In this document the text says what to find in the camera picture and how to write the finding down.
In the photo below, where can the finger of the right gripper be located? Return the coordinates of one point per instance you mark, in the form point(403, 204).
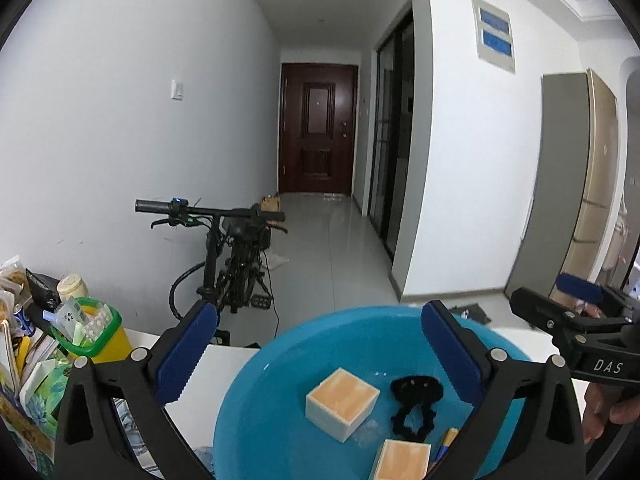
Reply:
point(543, 313)
point(580, 289)

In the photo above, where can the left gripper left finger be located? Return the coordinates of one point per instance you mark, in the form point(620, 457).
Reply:
point(91, 443)

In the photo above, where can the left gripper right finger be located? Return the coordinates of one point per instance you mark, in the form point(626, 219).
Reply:
point(546, 442)

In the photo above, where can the black fuzzy scrunchie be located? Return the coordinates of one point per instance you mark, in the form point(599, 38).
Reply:
point(412, 392)

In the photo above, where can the beige cosmetic box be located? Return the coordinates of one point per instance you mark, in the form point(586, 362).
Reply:
point(400, 460)

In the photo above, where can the orange top beige box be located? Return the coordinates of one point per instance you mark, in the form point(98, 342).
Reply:
point(340, 404)

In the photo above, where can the person right hand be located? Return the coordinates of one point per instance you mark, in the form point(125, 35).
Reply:
point(602, 406)

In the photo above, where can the blue plaid cloth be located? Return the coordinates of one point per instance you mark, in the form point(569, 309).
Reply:
point(141, 451)

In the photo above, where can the gold grey refrigerator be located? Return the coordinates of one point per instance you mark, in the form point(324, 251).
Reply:
point(574, 186)

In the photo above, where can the green tea box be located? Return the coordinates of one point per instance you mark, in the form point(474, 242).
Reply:
point(43, 392)

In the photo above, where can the yellow green container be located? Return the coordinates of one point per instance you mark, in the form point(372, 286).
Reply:
point(90, 328)

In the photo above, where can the snack bags pile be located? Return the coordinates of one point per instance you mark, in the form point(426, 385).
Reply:
point(25, 296)

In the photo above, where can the black bicycle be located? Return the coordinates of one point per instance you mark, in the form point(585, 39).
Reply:
point(235, 272)

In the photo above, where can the brown cardboard box floor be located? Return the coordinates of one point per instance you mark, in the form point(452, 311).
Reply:
point(270, 203)

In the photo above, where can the dark brown entry door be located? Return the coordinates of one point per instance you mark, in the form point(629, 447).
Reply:
point(317, 127)

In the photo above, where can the grey wall electrical panel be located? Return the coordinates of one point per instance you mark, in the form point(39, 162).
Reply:
point(494, 39)

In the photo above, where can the white wall switch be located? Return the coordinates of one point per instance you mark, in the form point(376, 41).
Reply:
point(176, 90)

